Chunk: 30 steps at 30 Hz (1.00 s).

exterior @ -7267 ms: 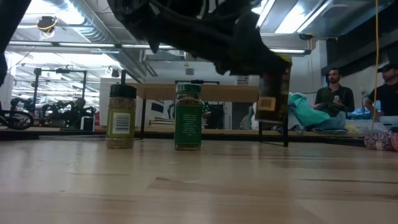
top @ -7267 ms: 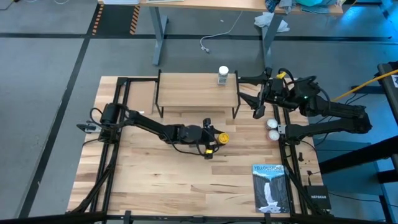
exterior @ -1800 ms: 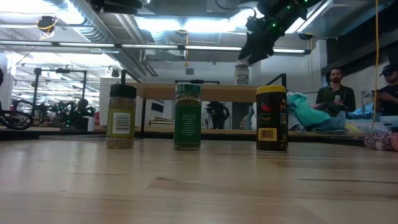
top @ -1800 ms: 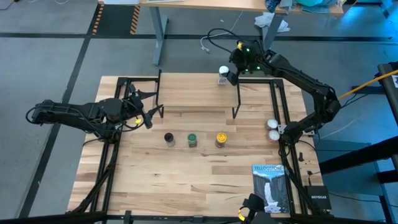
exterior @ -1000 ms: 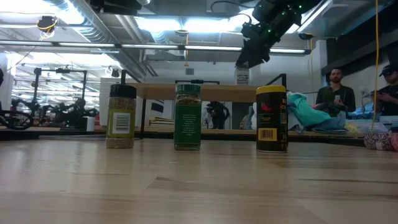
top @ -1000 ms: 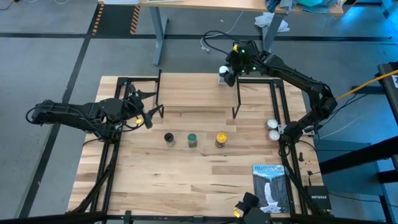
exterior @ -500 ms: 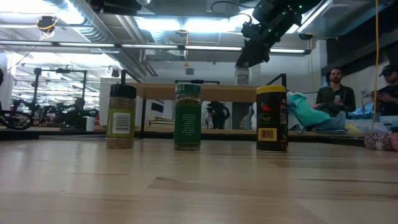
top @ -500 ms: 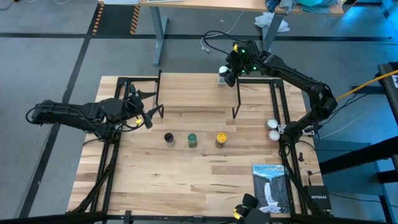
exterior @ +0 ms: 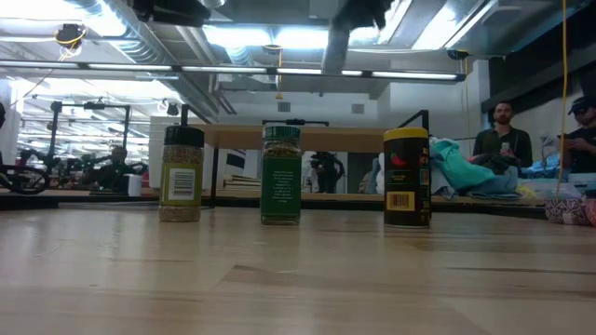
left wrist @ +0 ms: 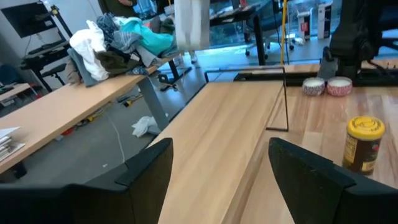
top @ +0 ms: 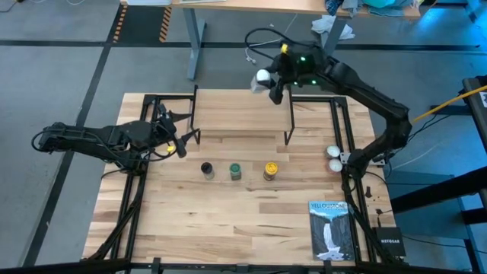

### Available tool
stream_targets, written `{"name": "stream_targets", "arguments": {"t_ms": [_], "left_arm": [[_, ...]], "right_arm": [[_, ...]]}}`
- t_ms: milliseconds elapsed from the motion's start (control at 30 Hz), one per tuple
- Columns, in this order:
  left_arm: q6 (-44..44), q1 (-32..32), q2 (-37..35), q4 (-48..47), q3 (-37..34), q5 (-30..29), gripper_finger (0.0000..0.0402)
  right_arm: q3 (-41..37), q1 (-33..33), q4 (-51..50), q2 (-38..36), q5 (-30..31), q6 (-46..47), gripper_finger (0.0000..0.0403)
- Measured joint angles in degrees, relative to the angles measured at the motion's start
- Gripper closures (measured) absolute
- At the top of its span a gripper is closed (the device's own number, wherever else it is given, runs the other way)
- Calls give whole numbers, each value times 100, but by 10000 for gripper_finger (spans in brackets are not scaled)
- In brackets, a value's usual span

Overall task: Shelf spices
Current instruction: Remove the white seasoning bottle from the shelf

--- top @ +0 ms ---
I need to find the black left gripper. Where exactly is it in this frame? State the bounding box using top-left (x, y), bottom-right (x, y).
top-left (151, 109), bottom-right (201, 159)

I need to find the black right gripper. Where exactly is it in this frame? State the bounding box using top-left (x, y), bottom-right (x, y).
top-left (268, 62), bottom-right (305, 106)

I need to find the white-lid bagel seasoning jar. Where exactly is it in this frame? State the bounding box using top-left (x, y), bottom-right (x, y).
top-left (250, 68), bottom-right (272, 94)

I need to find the black-lid spice jar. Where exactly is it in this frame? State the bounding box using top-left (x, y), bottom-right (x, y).
top-left (200, 161), bottom-right (215, 180)

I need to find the green-lid spice jar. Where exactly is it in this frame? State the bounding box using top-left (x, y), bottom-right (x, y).
top-left (228, 162), bottom-right (243, 181)

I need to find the yellow-lid brown spice jar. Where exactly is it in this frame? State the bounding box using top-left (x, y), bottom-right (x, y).
top-left (263, 161), bottom-right (279, 182)

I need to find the wooden shelf with black legs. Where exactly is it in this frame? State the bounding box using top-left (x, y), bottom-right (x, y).
top-left (189, 84), bottom-right (296, 146)

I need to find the white crumpled cloth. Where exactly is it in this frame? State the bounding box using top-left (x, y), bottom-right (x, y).
top-left (310, 14), bottom-right (355, 41)

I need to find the wooden desk with grey legs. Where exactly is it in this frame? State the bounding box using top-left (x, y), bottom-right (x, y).
top-left (119, 0), bottom-right (422, 92)

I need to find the pile of mixed clothes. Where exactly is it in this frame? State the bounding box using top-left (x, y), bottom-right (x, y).
top-left (324, 0), bottom-right (422, 18)

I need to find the white flat box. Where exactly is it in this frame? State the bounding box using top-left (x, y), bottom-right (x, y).
top-left (126, 0), bottom-right (172, 7)

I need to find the teal cloth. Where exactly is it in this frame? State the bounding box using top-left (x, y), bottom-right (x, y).
top-left (363, 0), bottom-right (414, 11)

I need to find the Yellowstone waterfall postcard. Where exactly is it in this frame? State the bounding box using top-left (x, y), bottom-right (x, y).
top-left (307, 200), bottom-right (355, 262)

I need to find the black metal side stand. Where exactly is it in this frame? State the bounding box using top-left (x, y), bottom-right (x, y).
top-left (390, 75), bottom-right (487, 274)

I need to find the left wrist cable yellow tag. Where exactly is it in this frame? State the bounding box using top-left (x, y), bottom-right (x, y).
top-left (146, 142), bottom-right (177, 163)

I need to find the wrist cable yellow tag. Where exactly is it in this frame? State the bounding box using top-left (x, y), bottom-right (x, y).
top-left (146, 142), bottom-right (177, 163)
top-left (244, 27), bottom-right (317, 58)

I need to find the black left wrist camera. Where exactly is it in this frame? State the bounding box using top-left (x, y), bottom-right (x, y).
top-left (156, 102), bottom-right (170, 123)

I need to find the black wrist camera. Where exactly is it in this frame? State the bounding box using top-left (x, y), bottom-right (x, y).
top-left (156, 102), bottom-right (170, 123)
top-left (276, 51), bottom-right (294, 68)

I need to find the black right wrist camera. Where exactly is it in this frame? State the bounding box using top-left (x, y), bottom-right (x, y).
top-left (276, 51), bottom-right (294, 68)

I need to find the white cable with plug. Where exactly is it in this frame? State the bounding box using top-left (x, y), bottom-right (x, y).
top-left (245, 13), bottom-right (298, 65)

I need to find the black aluminium table frame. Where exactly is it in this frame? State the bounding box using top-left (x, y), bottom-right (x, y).
top-left (81, 93), bottom-right (410, 274)

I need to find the right wrist cable yellow tag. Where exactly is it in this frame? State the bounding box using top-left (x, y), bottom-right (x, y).
top-left (244, 27), bottom-right (317, 58)

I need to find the black Netgear network switch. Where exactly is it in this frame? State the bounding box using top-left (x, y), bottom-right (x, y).
top-left (374, 226), bottom-right (406, 257)

